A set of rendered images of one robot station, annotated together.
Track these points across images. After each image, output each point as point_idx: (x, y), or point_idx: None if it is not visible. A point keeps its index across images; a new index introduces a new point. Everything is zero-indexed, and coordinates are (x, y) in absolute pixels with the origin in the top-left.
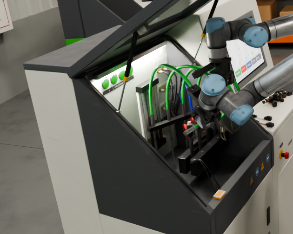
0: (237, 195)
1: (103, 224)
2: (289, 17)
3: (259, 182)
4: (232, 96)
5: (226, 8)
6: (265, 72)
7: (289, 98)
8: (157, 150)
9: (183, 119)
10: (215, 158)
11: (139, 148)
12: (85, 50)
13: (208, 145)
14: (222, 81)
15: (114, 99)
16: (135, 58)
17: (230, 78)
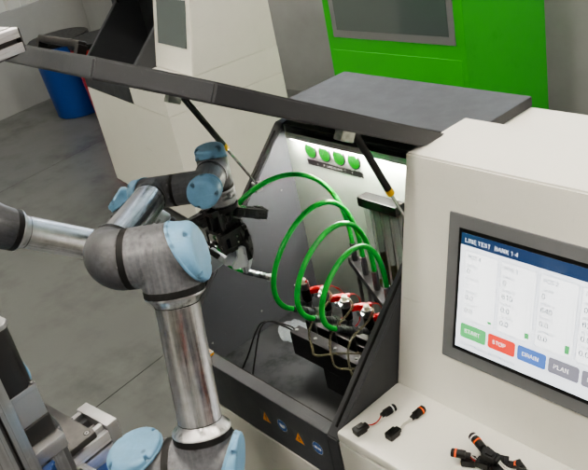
0: (230, 391)
1: None
2: (126, 200)
3: (294, 449)
4: (106, 223)
5: (517, 191)
6: None
7: None
8: (360, 298)
9: (371, 293)
10: (337, 375)
11: None
12: (352, 98)
13: (333, 345)
14: (111, 200)
15: (326, 180)
16: (348, 148)
17: (218, 242)
